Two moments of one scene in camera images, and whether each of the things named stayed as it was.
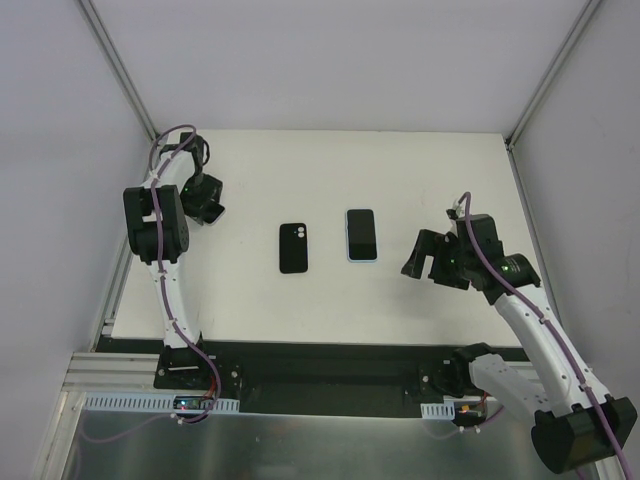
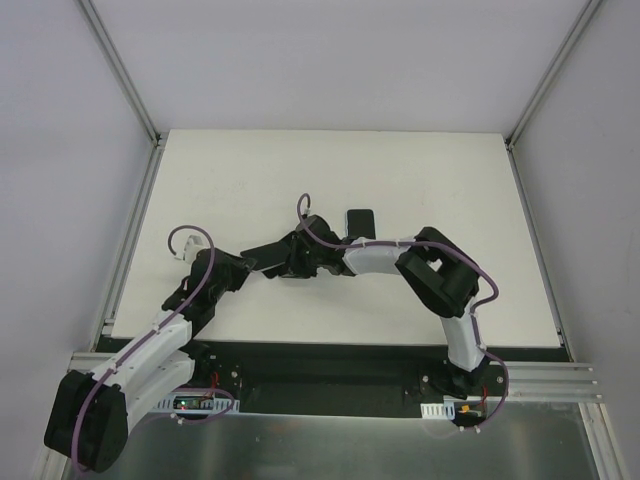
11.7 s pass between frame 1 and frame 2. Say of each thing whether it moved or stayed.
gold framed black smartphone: stayed
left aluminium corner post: stayed
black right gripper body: moved
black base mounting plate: stayed
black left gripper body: moved
